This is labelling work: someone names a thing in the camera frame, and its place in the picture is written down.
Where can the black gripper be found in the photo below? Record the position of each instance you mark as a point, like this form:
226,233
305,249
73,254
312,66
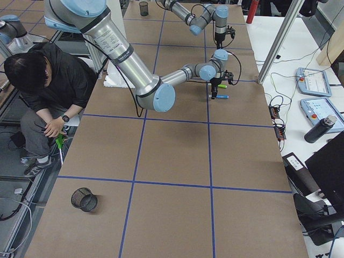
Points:
215,81
219,37

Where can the blue highlighter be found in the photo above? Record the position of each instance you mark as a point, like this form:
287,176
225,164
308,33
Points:
219,97

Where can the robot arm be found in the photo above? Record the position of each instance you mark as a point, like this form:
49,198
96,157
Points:
217,15
93,18

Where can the orange black electronics box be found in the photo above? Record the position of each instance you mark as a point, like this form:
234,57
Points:
278,123

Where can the far black mesh cup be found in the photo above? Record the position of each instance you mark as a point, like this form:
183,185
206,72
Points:
143,8

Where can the black mesh cup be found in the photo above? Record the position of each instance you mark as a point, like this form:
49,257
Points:
143,8
84,199

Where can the far teach pendant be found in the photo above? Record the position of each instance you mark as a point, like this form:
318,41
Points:
313,82

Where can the teach pendant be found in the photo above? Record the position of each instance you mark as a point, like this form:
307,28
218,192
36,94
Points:
319,108
313,82

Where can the near teach pendant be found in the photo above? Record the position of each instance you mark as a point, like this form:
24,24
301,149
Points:
319,108

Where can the black water bottle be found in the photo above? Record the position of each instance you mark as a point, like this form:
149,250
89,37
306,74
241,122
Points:
321,128

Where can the black monitor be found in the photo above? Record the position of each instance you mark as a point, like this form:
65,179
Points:
326,168

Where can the seated person in black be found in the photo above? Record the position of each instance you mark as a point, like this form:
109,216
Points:
57,87

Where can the green white hand tool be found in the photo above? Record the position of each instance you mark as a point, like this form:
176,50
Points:
60,139

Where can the near black mesh cup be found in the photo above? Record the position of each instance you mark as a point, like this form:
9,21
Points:
84,199

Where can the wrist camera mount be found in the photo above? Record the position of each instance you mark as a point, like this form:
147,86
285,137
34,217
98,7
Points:
228,76
230,31

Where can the aluminium frame post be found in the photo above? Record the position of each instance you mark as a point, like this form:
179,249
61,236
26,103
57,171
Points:
280,38

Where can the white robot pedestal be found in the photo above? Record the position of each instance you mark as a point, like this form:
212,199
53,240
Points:
114,78

